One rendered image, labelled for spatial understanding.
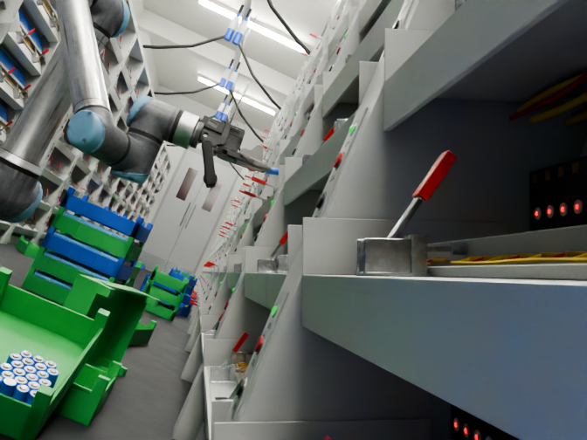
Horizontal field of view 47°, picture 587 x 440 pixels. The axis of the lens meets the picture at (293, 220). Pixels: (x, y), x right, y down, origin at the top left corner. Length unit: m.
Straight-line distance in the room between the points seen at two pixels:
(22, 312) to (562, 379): 1.14
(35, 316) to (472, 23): 0.98
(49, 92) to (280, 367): 1.55
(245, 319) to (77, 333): 0.31
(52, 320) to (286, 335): 0.72
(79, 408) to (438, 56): 0.87
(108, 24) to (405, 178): 1.56
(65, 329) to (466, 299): 1.06
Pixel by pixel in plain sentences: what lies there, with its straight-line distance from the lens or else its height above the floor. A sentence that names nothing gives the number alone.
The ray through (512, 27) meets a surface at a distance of 0.39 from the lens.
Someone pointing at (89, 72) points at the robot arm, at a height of 0.64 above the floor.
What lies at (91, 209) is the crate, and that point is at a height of 0.36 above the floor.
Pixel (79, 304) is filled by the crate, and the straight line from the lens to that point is 1.43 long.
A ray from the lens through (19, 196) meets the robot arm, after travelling 2.04.
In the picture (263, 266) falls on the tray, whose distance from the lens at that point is 1.10.
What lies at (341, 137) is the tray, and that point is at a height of 0.51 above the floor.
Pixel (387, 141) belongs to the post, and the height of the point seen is 0.48.
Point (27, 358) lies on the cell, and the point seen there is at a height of 0.09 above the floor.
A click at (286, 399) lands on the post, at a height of 0.23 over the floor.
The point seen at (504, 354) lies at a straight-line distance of 0.21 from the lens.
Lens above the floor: 0.30
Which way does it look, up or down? 7 degrees up
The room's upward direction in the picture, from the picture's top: 23 degrees clockwise
